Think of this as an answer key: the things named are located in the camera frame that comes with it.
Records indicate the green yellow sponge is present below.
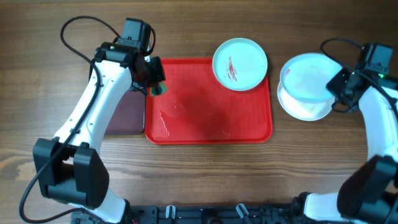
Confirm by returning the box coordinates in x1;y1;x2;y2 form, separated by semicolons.
150;82;168;96

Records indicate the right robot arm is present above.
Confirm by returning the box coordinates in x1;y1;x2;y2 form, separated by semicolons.
290;42;397;224

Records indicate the white round plate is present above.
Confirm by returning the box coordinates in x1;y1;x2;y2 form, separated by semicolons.
277;82;335;121

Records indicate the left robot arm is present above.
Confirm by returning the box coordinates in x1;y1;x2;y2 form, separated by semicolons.
32;18;166;223

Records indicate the light blue plate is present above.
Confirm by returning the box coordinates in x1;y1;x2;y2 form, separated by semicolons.
280;53;342;103
212;38;268;91

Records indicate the black rectangular tray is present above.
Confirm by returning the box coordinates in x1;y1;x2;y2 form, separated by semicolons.
104;70;147;136

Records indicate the red plastic tray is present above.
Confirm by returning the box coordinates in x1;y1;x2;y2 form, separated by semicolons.
144;58;273;145

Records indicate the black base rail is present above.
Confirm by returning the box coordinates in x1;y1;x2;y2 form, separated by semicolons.
70;202;312;224

